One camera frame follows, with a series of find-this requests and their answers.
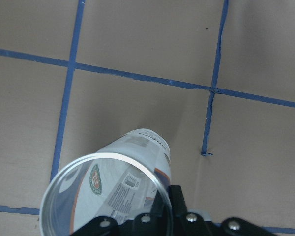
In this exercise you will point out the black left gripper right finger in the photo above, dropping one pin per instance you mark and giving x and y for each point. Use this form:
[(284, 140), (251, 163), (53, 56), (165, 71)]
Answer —
[(186, 223)]

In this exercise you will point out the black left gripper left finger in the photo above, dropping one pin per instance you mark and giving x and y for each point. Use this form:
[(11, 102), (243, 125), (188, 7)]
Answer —
[(153, 223)]

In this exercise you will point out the white blue tennis ball can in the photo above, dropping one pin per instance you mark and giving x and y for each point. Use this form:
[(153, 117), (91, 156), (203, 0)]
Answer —
[(120, 181)]

